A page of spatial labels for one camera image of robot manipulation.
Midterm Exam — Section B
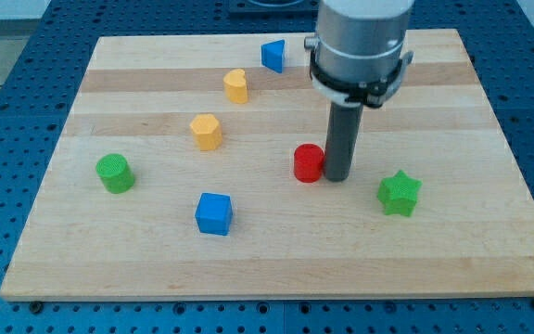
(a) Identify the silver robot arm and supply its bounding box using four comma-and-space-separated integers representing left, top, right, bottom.
304, 0, 414, 109

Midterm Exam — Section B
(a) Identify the red cylinder block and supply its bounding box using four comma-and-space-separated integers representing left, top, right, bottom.
294, 143, 324, 183

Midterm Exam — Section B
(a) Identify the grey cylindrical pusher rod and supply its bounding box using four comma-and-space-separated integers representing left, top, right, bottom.
324, 103, 363, 182

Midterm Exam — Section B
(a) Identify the blue cube block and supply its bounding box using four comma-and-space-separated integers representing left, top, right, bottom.
195, 193, 233, 236

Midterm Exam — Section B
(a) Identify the green star block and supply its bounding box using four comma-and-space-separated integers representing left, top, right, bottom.
377, 170, 423, 217

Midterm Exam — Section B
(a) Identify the yellow heart block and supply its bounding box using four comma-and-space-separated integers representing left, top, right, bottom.
222, 69, 248, 104

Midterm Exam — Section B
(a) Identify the wooden board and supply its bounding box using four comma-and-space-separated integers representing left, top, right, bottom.
0, 29, 534, 302

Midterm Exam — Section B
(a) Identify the green cylinder block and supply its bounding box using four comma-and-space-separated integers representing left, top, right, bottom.
95, 153, 135, 194

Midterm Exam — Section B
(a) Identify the yellow hexagon block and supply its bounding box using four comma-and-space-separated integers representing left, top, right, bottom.
189, 113, 223, 151

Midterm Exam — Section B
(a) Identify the blue triangle block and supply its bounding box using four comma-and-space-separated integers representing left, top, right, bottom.
261, 40, 285, 73

